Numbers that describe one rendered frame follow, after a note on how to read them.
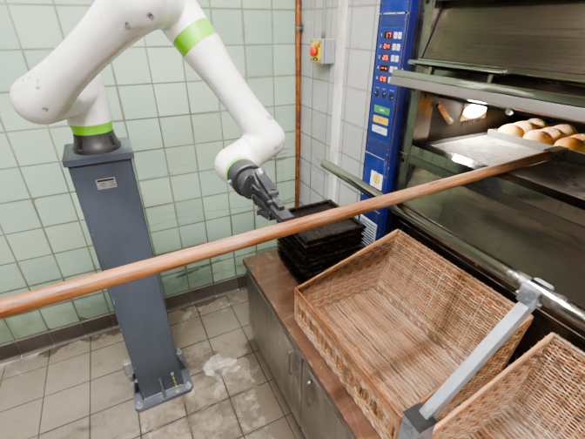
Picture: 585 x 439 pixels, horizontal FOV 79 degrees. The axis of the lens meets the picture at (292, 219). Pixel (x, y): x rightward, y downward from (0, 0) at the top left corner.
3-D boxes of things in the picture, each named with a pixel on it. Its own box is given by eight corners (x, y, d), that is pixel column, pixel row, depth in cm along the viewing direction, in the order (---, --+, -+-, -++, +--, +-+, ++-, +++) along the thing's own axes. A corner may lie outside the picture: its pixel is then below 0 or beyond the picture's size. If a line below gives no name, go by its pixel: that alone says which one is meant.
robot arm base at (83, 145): (74, 137, 131) (69, 120, 128) (117, 131, 137) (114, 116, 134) (72, 158, 111) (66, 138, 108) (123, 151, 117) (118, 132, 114)
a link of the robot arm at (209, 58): (184, 64, 102) (183, 53, 92) (216, 41, 103) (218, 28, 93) (259, 165, 113) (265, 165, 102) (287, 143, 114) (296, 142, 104)
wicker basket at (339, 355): (388, 280, 155) (398, 226, 142) (510, 381, 111) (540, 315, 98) (291, 318, 135) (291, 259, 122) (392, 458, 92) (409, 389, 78)
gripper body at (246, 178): (262, 165, 94) (276, 176, 86) (263, 193, 98) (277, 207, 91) (235, 169, 91) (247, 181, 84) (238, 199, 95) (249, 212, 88)
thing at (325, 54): (323, 62, 169) (324, 38, 164) (334, 64, 161) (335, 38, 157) (309, 62, 166) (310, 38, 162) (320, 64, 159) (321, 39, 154)
